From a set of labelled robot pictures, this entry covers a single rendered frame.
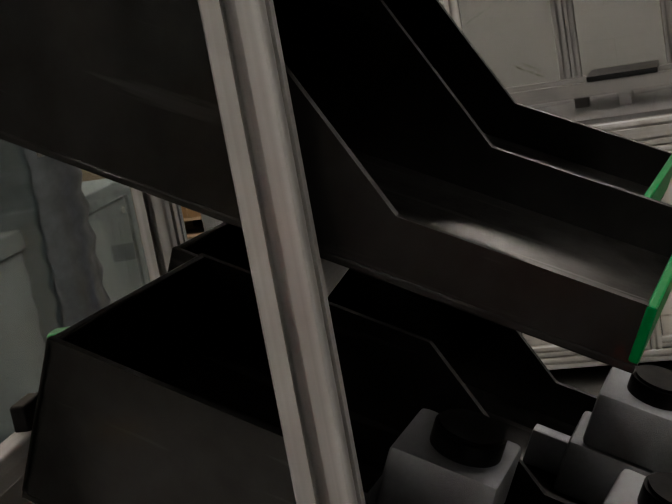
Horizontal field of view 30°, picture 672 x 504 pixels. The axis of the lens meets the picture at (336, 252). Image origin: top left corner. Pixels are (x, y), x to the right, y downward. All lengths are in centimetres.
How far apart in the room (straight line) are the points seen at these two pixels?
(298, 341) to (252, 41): 10
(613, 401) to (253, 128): 29
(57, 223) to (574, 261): 106
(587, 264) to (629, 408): 15
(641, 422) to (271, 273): 27
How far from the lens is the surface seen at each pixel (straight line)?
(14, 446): 58
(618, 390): 64
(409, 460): 50
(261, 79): 40
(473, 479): 50
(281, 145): 40
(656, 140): 420
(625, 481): 53
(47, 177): 149
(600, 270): 49
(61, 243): 150
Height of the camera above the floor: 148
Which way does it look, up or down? 12 degrees down
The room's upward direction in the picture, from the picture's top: 10 degrees counter-clockwise
